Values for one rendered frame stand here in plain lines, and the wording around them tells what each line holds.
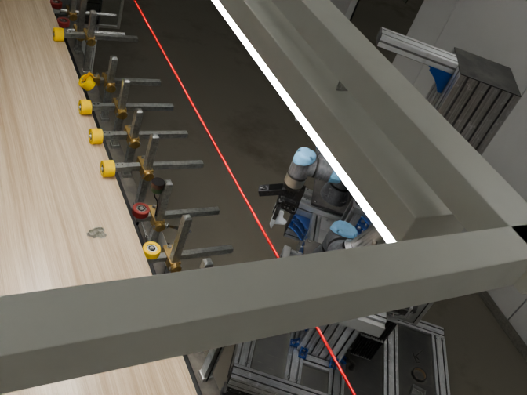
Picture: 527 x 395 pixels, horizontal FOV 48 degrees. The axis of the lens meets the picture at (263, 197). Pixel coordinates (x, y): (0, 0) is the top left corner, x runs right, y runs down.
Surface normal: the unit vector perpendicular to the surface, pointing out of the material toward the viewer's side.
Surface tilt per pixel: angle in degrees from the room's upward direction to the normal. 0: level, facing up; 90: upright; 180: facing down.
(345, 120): 0
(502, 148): 90
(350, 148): 90
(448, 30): 90
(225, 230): 0
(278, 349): 0
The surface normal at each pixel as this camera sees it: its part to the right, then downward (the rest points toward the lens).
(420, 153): -0.87, 0.07
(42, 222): 0.30, -0.73
